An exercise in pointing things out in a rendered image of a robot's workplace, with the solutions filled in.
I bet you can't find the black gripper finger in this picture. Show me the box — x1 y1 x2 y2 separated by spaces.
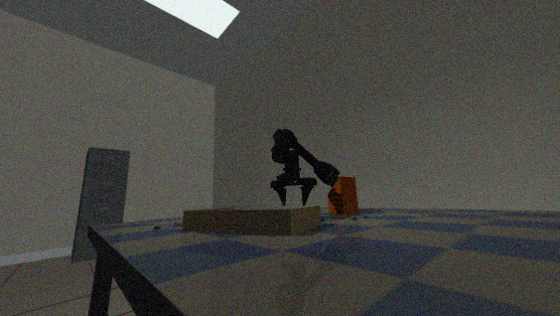
300 186 314 202
273 188 287 202

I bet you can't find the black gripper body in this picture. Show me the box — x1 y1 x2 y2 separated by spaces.
270 165 317 189

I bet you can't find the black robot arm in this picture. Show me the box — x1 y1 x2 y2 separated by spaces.
271 128 340 188

